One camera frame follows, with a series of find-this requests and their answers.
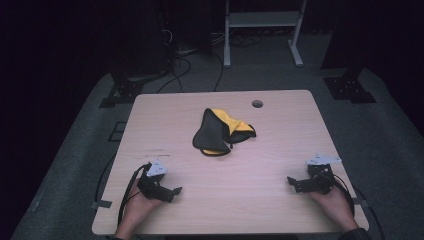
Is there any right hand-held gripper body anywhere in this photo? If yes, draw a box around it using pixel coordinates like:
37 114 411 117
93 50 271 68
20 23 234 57
294 153 343 196

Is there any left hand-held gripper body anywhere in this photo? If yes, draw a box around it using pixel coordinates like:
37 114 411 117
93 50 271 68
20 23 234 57
136 159 176 204

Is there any yellow and black cloth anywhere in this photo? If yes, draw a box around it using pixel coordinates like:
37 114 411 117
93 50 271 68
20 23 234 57
192 107 258 158

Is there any person's left hand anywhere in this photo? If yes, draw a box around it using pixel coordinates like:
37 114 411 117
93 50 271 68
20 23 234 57
122 181 165 231

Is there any person's right hand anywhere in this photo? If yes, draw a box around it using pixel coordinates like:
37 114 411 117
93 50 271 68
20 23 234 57
307 185 358 232

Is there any black floor tape rectangle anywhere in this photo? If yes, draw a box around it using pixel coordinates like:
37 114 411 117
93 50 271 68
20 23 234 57
107 121 128 143

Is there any black stand base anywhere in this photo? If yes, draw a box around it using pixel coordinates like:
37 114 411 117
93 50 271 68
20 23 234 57
323 67 378 105
98 73 145 109

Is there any dark equipment cabinet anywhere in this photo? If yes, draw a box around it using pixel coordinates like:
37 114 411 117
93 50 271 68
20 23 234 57
108 0 175 78

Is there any white metal stand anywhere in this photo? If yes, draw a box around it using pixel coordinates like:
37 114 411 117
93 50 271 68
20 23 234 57
223 0 308 69

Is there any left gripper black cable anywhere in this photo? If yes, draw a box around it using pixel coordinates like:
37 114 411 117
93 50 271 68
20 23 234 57
117 162 152 226

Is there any black floor cable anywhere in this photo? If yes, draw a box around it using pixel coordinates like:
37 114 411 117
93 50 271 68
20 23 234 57
156 55 193 95
212 52 225 93

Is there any tangle of floor cables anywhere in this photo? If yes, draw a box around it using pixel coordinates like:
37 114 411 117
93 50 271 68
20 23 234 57
211 30 264 48

